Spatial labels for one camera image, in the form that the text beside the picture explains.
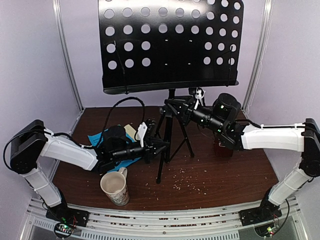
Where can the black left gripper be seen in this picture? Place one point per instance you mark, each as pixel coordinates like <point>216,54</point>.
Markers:
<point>149,147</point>

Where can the left aluminium corner post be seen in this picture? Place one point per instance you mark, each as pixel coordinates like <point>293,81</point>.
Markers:
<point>66,56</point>

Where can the aluminium corner post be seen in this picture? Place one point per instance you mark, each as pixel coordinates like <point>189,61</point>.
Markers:
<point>258,61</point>
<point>66,56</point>

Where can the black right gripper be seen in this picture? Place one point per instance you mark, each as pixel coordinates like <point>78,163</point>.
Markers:
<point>185,110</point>

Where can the blue sheet music page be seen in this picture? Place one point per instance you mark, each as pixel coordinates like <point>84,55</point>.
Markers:
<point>96,140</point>

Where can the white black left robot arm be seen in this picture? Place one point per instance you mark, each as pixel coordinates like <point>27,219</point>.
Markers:
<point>36,141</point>

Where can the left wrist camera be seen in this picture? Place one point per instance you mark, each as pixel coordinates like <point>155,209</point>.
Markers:
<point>144,129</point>

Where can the black music stand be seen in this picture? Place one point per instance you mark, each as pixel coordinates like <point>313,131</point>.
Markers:
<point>174,45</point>

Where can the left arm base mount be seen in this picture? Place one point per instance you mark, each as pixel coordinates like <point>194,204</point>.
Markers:
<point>68,220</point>

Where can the red wooden metronome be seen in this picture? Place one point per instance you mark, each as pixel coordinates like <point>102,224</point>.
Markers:
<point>220,150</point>

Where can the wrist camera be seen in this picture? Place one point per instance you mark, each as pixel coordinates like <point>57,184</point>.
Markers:
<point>199,95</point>
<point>144,129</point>

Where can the white ceramic mug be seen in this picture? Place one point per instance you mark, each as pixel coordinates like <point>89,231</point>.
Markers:
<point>114,185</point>

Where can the right aluminium corner post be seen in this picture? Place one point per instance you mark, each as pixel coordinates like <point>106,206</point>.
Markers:
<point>258,61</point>

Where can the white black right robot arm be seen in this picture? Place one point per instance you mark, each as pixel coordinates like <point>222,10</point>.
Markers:
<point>243,134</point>

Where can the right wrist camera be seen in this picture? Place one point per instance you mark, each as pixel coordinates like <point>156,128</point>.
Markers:
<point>199,95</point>

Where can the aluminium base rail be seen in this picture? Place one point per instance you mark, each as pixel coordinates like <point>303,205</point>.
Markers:
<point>216,223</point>

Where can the yellow sheet music page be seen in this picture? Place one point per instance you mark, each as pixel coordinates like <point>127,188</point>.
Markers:
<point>130,131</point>

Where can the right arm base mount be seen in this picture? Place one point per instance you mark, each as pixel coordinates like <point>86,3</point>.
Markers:
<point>265,220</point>

